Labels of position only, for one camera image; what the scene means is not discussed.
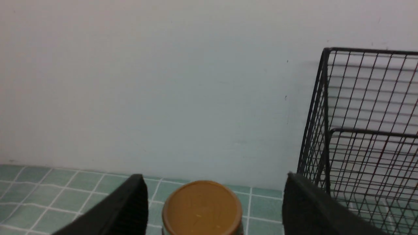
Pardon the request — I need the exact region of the black wire mesh rack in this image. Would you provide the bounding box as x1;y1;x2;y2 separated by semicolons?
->
297;47;418;235

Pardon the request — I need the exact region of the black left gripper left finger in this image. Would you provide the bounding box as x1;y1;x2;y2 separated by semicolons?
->
54;174;149;235

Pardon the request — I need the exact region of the vinegar bottle gold cap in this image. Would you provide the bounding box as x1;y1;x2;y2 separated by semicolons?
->
161;180;245;235

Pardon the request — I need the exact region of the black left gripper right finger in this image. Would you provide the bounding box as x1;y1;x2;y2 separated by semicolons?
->
282;172;385;235

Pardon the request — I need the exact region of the green checked tablecloth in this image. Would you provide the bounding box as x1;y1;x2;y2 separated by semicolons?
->
0;164;418;235

